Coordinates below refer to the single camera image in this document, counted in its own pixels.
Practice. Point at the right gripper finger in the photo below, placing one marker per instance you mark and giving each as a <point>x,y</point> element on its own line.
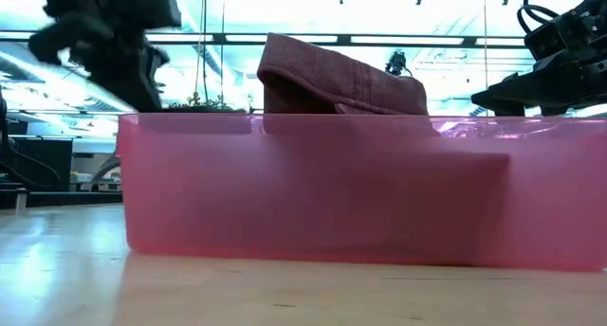
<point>555,112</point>
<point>512,93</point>

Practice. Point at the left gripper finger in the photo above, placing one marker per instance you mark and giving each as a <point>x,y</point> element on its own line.
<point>156,60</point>
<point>133,94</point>

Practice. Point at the maroon cloth hat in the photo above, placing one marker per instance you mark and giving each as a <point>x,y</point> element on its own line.
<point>332,79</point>

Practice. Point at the green potted plant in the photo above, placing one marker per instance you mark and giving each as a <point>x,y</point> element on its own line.
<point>204,105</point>

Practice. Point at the dark storage cabinet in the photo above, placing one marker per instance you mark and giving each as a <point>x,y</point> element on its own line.
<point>45,165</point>

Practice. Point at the overhead LED light bar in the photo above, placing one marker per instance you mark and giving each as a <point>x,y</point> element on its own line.
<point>403,40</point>

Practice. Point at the translucent pink plastic bin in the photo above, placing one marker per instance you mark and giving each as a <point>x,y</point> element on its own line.
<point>332,198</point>

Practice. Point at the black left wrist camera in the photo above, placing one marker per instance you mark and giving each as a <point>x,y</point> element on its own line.
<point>162,8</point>

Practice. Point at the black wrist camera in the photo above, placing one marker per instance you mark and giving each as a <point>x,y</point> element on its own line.
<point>162,8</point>
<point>545,39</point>

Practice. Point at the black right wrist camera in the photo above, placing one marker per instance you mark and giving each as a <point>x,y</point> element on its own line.
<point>545,39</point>

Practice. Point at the black overhead camera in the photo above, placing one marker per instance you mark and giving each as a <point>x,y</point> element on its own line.
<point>396,63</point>

